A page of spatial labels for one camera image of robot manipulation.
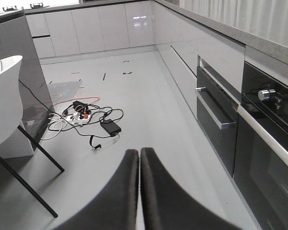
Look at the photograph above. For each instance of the white base cabinets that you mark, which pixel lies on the white base cabinets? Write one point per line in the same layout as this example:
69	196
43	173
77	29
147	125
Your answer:
91	29

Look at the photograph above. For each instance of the black built-in oven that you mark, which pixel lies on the black built-in oven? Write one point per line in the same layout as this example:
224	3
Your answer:
261	162

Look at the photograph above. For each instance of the white power strip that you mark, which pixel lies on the white power strip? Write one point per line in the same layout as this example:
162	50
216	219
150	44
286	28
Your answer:
78	118

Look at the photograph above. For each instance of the black warming drawer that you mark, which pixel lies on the black warming drawer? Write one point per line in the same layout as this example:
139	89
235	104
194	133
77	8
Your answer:
217	113

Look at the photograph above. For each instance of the silver oven knob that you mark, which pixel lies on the silver oven knob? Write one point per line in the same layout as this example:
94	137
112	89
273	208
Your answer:
265	95

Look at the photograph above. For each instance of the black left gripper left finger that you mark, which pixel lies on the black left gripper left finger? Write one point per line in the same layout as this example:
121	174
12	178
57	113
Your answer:
115	206

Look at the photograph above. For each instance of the grey speckled countertop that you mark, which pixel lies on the grey speckled countertop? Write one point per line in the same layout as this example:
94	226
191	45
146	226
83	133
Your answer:
266	46

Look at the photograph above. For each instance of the grey kitchen island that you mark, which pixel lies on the grey kitchen island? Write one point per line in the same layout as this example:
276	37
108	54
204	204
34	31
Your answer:
25	102

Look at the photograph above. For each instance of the black power adapter brick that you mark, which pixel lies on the black power adapter brick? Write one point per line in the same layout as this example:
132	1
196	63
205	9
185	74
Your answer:
110	127

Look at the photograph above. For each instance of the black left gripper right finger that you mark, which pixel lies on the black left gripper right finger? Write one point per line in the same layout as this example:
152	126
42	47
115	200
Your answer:
166	205

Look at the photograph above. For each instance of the white chair with black legs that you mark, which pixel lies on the white chair with black legs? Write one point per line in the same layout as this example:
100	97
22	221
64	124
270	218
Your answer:
11	113

